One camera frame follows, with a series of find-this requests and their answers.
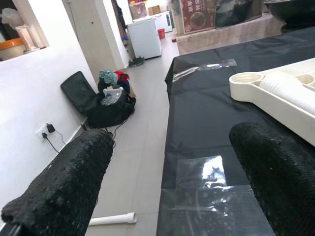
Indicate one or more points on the beige container orange lid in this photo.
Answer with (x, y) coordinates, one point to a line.
(9, 49)

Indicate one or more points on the translucent white bag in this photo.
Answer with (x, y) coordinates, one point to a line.
(11, 16)

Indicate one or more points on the black cloth cover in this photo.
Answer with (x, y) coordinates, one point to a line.
(201, 118)

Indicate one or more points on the wall socket with black plugs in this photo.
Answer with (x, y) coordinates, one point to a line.
(44, 134)

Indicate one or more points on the white plastic table leg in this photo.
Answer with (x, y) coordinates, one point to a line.
(110, 219)
(278, 82)

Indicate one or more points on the white plastic table top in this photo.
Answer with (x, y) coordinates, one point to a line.
(270, 108)

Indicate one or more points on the beige cloth covered table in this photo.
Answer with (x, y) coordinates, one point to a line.
(221, 39)

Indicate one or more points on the crumpled clear plastic bag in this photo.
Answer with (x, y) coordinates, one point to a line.
(211, 172)

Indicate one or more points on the brown cardboard box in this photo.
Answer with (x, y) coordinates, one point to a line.
(154, 10)

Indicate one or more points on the small red bin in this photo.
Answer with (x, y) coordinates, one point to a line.
(161, 33)

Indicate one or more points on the red cloth item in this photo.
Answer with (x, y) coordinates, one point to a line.
(121, 76)

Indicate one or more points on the open black suitcase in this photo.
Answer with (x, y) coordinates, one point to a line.
(78, 93)

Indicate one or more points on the black mop head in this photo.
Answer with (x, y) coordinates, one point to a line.
(136, 62)

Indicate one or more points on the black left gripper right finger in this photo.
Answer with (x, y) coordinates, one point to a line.
(278, 177)

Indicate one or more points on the black wok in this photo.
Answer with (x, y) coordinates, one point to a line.
(290, 12)

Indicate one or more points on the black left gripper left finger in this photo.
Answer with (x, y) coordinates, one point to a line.
(69, 184)

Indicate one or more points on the white plastic bottle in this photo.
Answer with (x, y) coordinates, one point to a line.
(37, 35)
(23, 38)

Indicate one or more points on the tall white fridge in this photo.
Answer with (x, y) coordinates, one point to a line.
(163, 22)

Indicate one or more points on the white appliance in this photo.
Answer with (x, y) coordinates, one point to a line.
(145, 39)

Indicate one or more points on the black plastic bag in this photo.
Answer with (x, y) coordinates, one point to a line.
(236, 12)

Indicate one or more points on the dark hanging clothes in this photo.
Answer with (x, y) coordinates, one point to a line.
(120, 14)

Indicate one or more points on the clear box colourful contents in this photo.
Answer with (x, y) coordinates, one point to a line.
(137, 11)

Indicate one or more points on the white plastic bag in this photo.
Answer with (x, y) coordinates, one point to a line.
(113, 94)

